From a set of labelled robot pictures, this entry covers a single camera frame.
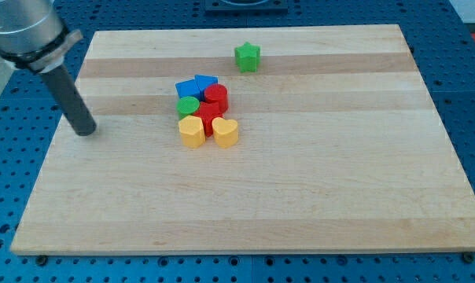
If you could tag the wooden board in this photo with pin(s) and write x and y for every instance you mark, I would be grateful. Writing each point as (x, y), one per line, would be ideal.
(340, 150)

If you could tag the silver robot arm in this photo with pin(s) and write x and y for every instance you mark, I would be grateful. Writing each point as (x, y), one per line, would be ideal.
(33, 36)

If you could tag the blue triangular block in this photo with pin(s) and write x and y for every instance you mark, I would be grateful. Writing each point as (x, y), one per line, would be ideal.
(203, 81)

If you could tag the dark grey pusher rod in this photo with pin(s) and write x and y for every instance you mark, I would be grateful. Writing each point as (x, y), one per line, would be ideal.
(61, 85)

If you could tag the green star block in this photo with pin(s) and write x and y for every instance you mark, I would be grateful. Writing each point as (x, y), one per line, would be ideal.
(247, 57)

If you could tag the red star block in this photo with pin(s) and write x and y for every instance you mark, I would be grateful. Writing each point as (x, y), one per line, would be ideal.
(207, 112)

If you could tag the blue cube block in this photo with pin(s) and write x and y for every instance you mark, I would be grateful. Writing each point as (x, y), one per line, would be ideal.
(188, 88)

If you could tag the red cylinder block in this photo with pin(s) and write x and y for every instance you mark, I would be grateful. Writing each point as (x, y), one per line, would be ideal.
(217, 93)

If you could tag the yellow heart block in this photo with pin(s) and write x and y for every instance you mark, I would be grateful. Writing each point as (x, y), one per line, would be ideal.
(225, 132)

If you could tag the green cylinder block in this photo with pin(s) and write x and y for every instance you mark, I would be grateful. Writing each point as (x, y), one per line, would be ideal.
(186, 106)

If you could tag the yellow hexagon block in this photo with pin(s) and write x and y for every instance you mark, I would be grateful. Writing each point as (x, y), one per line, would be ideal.
(191, 130)

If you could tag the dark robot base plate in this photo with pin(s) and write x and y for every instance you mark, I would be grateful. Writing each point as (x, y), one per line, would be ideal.
(245, 5)

